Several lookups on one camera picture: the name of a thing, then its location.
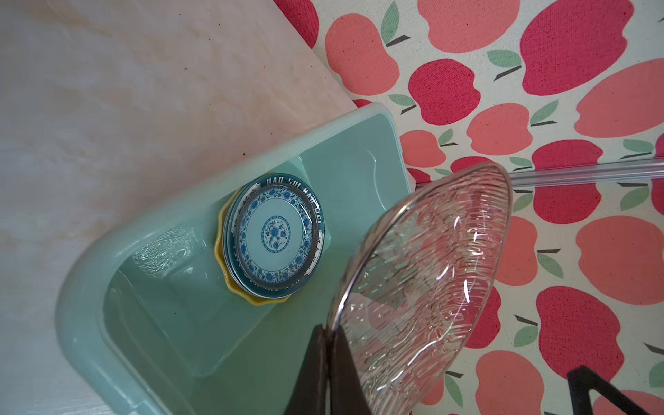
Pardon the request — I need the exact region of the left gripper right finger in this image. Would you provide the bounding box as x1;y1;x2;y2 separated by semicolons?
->
330;327;372;415

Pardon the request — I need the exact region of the small dark patterned plate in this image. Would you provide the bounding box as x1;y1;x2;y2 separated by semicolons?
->
232;183;321;292

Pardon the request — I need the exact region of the mint green plastic bin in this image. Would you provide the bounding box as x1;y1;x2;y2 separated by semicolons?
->
55;103;410;414

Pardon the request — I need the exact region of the yellow polka dot plate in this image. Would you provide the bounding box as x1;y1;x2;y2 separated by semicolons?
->
214;179;291;307

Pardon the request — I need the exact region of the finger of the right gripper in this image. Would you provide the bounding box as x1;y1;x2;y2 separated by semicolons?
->
567;366;648;415

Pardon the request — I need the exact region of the right aluminium frame post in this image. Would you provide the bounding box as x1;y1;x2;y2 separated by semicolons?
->
509;158;663;188

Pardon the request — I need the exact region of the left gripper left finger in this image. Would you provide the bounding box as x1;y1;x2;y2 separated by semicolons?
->
284;325;329;415

